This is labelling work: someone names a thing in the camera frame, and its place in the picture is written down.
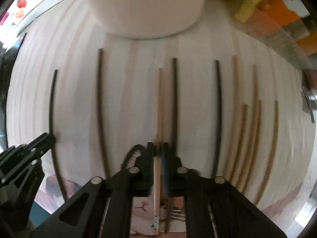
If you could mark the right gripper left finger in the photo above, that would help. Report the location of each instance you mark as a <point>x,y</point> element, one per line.
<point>103,207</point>

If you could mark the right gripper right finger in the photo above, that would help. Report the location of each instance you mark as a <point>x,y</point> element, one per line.
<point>213,209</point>

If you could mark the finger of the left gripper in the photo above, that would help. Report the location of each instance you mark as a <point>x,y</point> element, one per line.
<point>15,159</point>

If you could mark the black chopstick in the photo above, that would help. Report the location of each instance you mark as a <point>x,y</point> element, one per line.
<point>51,131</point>
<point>173,99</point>
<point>219,120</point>

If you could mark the light wooden chopstick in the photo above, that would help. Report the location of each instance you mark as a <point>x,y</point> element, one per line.
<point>157,157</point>

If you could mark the dark brown chopstick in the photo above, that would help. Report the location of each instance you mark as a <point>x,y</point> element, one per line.
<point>99,112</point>

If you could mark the bamboo chopstick green band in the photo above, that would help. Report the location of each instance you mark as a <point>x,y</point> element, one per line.
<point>254,147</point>

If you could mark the striped cat placemat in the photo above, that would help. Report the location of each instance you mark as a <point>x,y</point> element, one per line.
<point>67,37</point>

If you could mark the cream utensil holder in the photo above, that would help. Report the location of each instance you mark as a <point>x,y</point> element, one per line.
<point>145,19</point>

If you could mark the orange white seasoning box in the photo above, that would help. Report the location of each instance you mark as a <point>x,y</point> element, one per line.
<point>272,16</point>

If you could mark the colourful wall stickers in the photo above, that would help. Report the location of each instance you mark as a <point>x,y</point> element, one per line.
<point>14,16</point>

